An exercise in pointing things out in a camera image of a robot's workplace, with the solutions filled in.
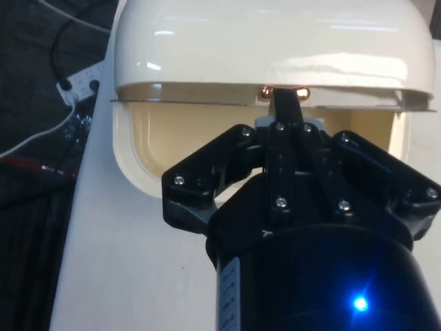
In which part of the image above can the cream box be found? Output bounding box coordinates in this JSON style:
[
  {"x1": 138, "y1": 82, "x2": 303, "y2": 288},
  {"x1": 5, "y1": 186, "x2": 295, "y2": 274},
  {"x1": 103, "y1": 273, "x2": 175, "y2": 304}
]
[{"x1": 110, "y1": 82, "x2": 438, "y2": 201}]

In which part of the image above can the white cable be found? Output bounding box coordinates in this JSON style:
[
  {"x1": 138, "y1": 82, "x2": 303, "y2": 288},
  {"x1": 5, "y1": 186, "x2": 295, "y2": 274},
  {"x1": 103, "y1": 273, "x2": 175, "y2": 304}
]
[{"x1": 0, "y1": 101, "x2": 77, "y2": 158}]

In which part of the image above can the white power strip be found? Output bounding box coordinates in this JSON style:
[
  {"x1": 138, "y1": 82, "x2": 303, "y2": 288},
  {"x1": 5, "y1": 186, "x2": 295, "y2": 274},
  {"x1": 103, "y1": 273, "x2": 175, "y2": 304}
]
[{"x1": 56, "y1": 63, "x2": 105, "y2": 105}]

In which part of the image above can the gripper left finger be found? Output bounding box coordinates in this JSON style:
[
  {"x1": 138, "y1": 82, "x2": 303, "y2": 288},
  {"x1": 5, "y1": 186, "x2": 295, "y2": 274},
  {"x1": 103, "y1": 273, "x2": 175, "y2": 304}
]
[{"x1": 161, "y1": 88, "x2": 298, "y2": 239}]

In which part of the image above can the rounded box lid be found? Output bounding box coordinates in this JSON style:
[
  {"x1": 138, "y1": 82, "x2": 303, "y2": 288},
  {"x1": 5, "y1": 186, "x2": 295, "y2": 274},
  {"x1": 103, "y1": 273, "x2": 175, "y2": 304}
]
[{"x1": 112, "y1": 0, "x2": 438, "y2": 113}]

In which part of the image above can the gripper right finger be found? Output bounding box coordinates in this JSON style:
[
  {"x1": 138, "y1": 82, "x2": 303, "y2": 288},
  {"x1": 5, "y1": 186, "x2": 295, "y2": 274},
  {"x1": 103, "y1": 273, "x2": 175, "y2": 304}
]
[{"x1": 288, "y1": 88, "x2": 441, "y2": 243}]

